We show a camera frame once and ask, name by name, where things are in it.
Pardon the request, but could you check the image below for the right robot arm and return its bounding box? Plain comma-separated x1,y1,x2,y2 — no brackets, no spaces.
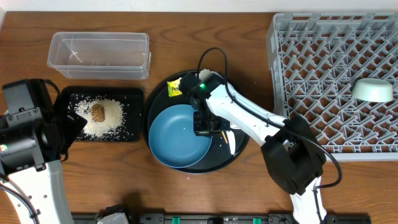
178,72,326,223

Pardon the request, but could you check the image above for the yellow green snack wrapper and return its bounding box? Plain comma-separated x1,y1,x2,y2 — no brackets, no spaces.
167,78,182,97

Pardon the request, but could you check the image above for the mint green bowl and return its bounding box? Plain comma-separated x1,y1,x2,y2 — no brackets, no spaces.
352,78,393,103

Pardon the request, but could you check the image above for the pile of white rice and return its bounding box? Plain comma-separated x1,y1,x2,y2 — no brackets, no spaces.
73,96,126,141

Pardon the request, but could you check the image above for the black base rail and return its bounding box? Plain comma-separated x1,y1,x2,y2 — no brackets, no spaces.
71,212,373,224

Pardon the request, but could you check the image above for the crumpled white tissue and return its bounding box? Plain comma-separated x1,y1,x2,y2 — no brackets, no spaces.
198,69,213,80

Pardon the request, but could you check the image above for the round black serving tray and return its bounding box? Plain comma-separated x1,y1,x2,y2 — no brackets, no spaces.
141,70,249,174

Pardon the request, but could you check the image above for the black rectangular tray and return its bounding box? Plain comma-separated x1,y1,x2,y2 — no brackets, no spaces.
62,86,144,142

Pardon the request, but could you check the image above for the clear plastic storage bin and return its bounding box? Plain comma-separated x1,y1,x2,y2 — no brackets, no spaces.
47,32,151,80

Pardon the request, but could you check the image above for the grey dishwasher rack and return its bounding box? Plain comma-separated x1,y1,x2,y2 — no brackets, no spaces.
266,12,397,162

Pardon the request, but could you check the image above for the brown food piece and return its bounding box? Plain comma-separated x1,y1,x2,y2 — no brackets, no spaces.
90,103,105,123

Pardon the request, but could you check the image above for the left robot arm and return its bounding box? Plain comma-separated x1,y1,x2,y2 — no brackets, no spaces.
1,78,87,223

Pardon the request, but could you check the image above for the white plastic knife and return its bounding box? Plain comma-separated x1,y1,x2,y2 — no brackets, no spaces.
226,131,236,155

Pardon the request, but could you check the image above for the wooden chopstick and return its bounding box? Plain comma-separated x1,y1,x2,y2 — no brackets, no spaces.
221,131,228,144

